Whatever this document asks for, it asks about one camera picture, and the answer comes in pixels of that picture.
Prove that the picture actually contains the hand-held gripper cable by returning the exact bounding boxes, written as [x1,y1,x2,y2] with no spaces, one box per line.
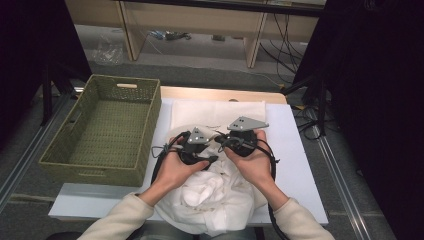
[150,130,192,188]
[219,135,285,240]

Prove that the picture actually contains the cream mesh laundry bag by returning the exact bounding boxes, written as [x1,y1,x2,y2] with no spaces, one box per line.
[154,99,270,238]

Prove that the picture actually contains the bundle of floor cables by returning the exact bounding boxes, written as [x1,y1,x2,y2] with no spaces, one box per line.
[147,29,193,42]

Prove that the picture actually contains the right hand-held gripper cable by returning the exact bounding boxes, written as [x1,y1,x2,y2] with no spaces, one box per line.
[219,135,285,240]

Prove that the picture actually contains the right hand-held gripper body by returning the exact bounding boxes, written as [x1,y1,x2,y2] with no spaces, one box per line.
[227,115,270,158]

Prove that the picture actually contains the white garment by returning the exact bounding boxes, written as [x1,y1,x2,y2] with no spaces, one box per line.
[159,146,265,235]

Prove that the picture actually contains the left hand-held gripper cable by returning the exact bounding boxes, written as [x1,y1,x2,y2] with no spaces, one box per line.
[150,130,192,188]

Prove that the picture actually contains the black metal stand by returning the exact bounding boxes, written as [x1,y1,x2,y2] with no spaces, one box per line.
[39,61,92,128]
[279,73,330,138]

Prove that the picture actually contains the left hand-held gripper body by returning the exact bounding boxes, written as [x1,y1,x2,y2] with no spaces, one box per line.
[178,126,211,167]

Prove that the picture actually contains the light wooden table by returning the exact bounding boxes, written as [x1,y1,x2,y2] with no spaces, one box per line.
[159,85,288,105]

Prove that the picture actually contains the green woven basket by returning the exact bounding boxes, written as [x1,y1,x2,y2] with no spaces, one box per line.
[38,73,163,188]

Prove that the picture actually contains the person's right hand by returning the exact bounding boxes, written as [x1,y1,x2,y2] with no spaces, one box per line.
[223,129,279,198]

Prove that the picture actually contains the clear plastic bag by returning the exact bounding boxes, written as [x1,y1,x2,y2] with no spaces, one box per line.
[90,32,125,66]

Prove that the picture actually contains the metal floor rail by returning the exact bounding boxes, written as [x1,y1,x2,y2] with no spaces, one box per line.
[314,134,379,240]
[0,93,74,214]

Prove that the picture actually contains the white board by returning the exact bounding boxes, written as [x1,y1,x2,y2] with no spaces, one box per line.
[48,97,329,228]

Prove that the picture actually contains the black chair seat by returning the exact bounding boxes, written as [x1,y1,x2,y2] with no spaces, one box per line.
[44,230,84,240]

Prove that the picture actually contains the hanging black cables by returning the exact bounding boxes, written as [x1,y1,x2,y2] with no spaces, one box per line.
[259,13,304,85]

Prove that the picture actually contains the beige wooden desk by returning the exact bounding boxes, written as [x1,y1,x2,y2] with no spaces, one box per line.
[64,0,328,69]

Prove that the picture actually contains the black curtain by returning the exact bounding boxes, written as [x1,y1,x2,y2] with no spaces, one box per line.
[292,0,424,240]
[0,0,93,151]

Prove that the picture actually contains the person's left hand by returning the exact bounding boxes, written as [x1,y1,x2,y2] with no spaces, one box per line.
[149,136,209,194]

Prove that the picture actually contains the black floor cables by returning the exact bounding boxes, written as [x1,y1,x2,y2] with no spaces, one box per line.
[290,103,324,142]

